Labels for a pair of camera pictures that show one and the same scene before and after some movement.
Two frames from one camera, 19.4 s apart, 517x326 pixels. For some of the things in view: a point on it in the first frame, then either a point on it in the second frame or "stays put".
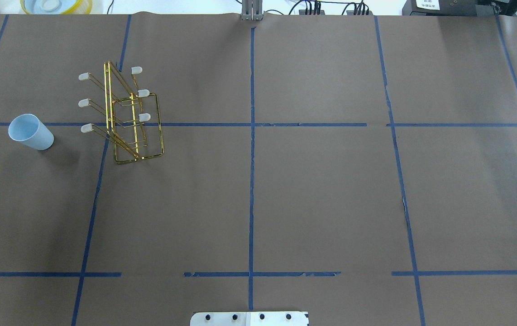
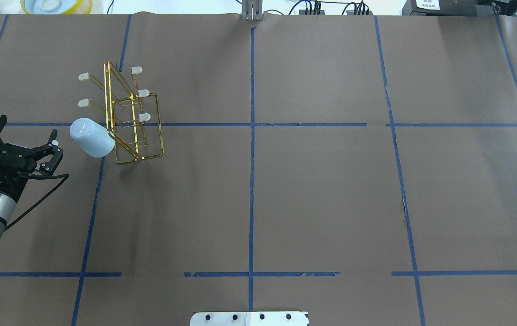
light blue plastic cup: [28, 128] to [92, 137]
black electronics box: [462, 7] stays put
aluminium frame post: [252, 10] stays put
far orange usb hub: [303, 12] stays put
